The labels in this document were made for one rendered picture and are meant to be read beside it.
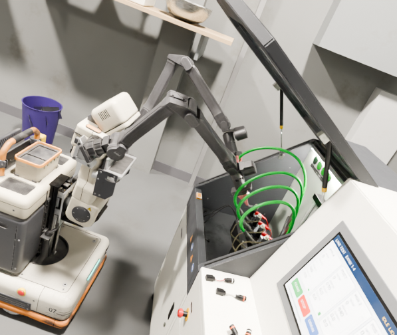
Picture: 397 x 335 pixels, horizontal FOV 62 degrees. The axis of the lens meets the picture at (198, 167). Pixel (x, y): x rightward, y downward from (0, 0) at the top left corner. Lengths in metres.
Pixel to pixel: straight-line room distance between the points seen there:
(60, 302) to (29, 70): 2.78
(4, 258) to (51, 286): 0.29
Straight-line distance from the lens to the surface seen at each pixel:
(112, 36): 3.71
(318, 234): 1.27
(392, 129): 3.76
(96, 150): 1.50
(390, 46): 3.41
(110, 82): 3.80
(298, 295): 1.24
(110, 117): 1.59
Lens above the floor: 1.92
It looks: 26 degrees down
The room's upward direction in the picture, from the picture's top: 22 degrees clockwise
